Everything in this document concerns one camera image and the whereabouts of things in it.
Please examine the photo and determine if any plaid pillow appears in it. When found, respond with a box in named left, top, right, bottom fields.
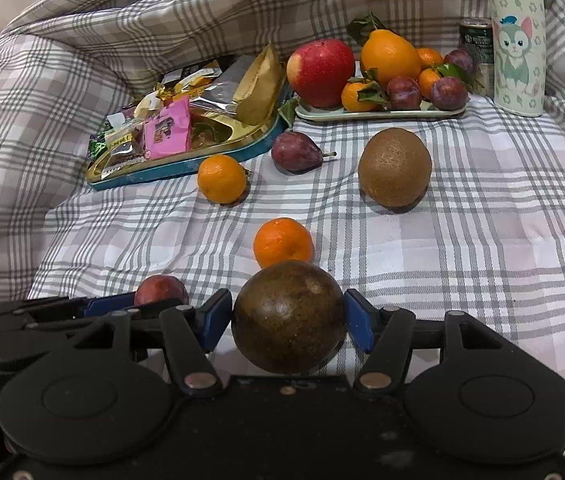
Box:
left=0, top=35, right=163, bottom=301

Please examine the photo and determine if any pink snack packet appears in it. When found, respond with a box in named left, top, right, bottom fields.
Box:
left=145, top=97, right=192, bottom=158

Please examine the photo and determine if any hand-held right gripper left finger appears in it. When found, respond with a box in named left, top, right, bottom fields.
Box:
left=70, top=288, right=233, bottom=394

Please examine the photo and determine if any purple plum with stem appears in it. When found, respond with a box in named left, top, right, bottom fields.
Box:
left=271, top=131, right=337, bottom=172

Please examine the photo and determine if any small tangerine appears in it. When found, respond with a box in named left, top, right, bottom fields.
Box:
left=416, top=47, right=444, bottom=68
left=197, top=155, right=249, bottom=205
left=253, top=217, right=314, bottom=268
left=417, top=67, right=442, bottom=100

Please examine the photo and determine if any brown kiwi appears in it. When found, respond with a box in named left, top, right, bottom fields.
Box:
left=357, top=127, right=433, bottom=209

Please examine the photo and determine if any pale green plate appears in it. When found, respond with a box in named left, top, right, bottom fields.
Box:
left=295, top=97, right=468, bottom=122

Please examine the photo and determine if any dark drink can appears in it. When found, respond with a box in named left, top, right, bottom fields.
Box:
left=458, top=17, right=495, bottom=97

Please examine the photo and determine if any gold foil bag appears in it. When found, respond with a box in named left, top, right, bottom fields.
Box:
left=235, top=42, right=287, bottom=126

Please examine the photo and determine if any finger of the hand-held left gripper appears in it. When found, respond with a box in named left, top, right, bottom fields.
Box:
left=27, top=294, right=190, bottom=322

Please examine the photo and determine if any dark brown round fruit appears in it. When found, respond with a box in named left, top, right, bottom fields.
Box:
left=231, top=261, right=349, bottom=375

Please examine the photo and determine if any white cartoon cat bottle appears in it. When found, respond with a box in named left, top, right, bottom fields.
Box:
left=483, top=0, right=547, bottom=117

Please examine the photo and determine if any red apple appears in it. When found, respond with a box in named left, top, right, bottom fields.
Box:
left=286, top=38, right=355, bottom=108

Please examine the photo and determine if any silver foil packet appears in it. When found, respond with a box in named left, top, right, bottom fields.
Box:
left=190, top=55, right=253, bottom=111

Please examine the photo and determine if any tangerine with green leaves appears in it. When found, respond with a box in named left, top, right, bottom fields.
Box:
left=341, top=72, right=388, bottom=112

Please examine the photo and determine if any plaid bed cover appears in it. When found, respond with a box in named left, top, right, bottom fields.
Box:
left=0, top=0, right=565, bottom=461

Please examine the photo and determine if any black snack packet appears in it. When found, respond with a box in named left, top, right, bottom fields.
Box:
left=162, top=62, right=220, bottom=86

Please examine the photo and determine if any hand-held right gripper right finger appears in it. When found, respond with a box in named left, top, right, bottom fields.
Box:
left=343, top=288, right=505, bottom=394

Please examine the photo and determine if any teal gold snack tray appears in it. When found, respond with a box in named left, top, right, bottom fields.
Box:
left=85, top=55, right=293, bottom=191

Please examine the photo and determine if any green wrapped candy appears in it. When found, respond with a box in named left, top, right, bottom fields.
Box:
left=87, top=132, right=108, bottom=161

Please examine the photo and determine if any orange with green leaves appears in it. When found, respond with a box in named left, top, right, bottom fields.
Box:
left=347, top=12, right=422, bottom=88

